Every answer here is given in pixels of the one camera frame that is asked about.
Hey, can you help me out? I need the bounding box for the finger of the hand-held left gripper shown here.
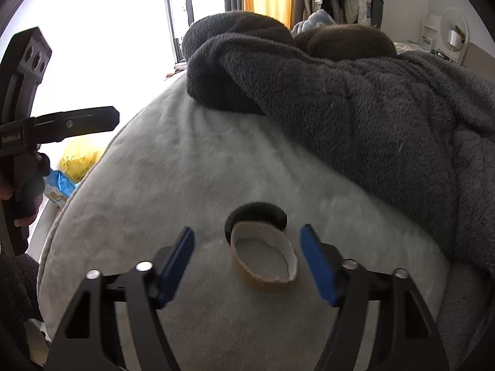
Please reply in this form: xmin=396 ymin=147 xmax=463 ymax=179
xmin=29 ymin=106 xmax=120 ymax=143

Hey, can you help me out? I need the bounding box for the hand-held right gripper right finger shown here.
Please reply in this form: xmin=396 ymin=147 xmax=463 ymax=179
xmin=300 ymin=223 xmax=451 ymax=371

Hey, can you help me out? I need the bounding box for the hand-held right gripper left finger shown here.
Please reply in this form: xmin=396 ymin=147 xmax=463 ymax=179
xmin=44 ymin=226 xmax=195 ymax=371

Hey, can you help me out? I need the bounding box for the brown cardboard tape roll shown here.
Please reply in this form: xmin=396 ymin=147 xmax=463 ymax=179
xmin=231 ymin=220 xmax=298 ymax=293

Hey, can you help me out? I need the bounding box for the person's left hand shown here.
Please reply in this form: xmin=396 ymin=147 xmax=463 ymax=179
xmin=0 ymin=152 xmax=52 ymax=228

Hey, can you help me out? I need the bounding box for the yellow plastic bag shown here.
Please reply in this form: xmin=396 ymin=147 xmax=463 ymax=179
xmin=60 ymin=139 xmax=103 ymax=182

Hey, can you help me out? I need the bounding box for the blue pet food bag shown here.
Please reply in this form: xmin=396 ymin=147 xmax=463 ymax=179
xmin=42 ymin=170 xmax=78 ymax=207

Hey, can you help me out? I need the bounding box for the bed with light sheet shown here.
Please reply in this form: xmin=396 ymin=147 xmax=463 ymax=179
xmin=37 ymin=73 xmax=495 ymax=371

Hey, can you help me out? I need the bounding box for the dark grey fleece blanket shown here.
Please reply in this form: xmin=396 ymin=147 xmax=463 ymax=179
xmin=182 ymin=11 xmax=495 ymax=356

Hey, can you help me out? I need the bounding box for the brown fleece pillow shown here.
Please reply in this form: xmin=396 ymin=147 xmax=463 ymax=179
xmin=296 ymin=24 xmax=397 ymax=62

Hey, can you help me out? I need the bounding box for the light blue cloth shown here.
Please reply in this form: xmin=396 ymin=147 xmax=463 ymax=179
xmin=292 ymin=11 xmax=333 ymax=33

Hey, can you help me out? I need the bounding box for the white shelf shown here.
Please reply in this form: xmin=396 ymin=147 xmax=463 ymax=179
xmin=420 ymin=15 xmax=441 ymax=51

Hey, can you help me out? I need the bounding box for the beige headboard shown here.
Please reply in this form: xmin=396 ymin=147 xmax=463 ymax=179
xmin=462 ymin=42 xmax=495 ymax=82

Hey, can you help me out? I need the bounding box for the black ring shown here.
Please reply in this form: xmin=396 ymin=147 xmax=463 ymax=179
xmin=224 ymin=202 xmax=289 ymax=246

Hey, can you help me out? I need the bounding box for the black window frame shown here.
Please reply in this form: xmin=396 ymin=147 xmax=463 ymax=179
xmin=164 ymin=0 xmax=194 ymax=64

